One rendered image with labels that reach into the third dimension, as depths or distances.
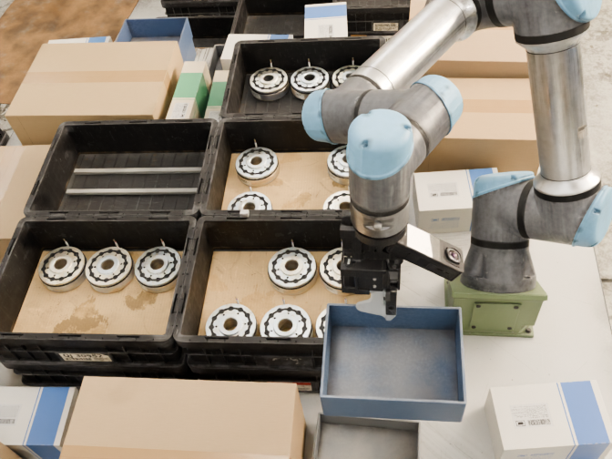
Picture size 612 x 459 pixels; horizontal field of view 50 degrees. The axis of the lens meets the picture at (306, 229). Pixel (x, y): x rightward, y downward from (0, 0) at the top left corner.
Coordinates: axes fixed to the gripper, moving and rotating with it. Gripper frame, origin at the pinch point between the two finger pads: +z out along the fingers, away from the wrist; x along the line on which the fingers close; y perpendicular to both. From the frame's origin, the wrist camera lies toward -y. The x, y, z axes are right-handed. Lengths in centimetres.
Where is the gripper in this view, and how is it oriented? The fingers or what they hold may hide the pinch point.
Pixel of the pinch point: (392, 311)
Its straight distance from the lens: 101.2
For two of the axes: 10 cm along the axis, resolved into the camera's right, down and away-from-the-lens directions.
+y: -9.9, -0.4, 1.5
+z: 0.8, 6.8, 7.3
